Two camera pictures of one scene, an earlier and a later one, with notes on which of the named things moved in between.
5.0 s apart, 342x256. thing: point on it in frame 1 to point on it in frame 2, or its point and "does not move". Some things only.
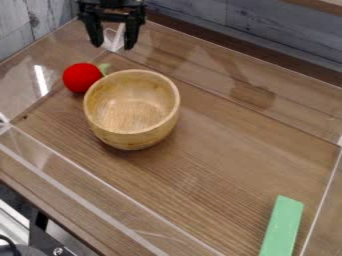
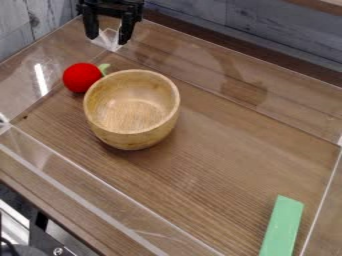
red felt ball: [82, 74] does not move
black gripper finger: [131, 32] to [126, 29]
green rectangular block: [282, 232] does not move
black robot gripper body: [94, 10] does not move
